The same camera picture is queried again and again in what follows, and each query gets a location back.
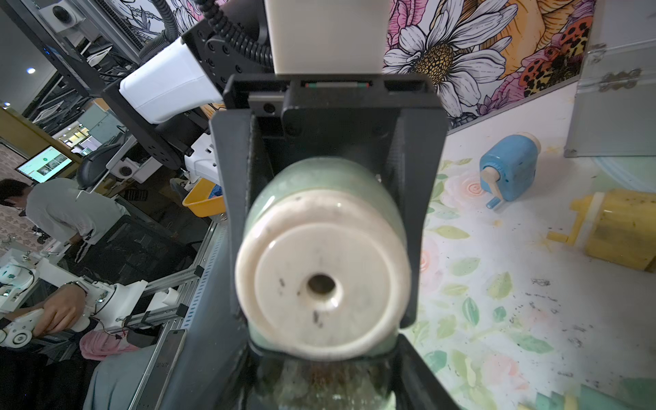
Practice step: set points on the yellow pencil sharpener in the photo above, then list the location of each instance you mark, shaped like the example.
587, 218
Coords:
616, 226

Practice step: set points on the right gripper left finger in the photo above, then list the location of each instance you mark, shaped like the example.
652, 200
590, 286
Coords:
214, 335

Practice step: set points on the teal square pencil sharpener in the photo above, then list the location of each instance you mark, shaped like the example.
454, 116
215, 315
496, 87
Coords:
631, 394

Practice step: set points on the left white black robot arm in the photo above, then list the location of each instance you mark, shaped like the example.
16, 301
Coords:
218, 61

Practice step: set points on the computer monitor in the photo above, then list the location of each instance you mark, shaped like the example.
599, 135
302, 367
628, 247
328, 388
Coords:
45, 165

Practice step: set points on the pale green round lid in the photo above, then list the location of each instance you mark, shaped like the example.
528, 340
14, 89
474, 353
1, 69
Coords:
636, 173

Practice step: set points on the person in grey shirt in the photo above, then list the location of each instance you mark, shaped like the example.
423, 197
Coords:
72, 216

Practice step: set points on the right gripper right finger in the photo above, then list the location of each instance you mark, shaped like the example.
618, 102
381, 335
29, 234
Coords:
414, 384

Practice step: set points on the blue pencil sharpener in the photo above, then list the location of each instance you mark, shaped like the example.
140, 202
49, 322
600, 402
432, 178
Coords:
508, 169

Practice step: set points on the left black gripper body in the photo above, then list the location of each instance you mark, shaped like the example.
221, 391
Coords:
392, 124

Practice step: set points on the grey-green pencil sharpener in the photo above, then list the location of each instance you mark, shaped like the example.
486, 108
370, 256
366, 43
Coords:
323, 271

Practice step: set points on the translucent green shavings tray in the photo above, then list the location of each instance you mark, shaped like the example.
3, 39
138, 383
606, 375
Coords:
283, 381

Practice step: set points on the silver aluminium case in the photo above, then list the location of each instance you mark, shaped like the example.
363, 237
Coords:
614, 107

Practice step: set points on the yellow plastic bin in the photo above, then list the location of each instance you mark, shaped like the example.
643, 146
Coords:
205, 199

